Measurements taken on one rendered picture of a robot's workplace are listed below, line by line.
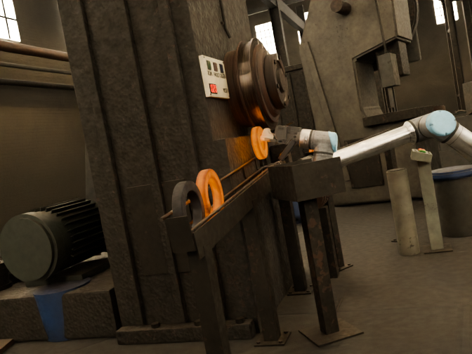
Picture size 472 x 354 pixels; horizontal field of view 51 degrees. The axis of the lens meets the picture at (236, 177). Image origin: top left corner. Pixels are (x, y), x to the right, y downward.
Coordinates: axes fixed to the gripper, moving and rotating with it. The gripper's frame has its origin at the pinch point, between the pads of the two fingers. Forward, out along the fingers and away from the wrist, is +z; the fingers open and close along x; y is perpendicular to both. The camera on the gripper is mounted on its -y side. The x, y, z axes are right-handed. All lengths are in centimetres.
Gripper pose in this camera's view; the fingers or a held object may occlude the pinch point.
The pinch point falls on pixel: (258, 138)
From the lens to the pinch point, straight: 237.9
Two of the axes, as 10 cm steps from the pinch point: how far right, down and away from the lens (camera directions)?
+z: -9.5, -1.2, 3.0
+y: 0.8, -9.8, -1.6
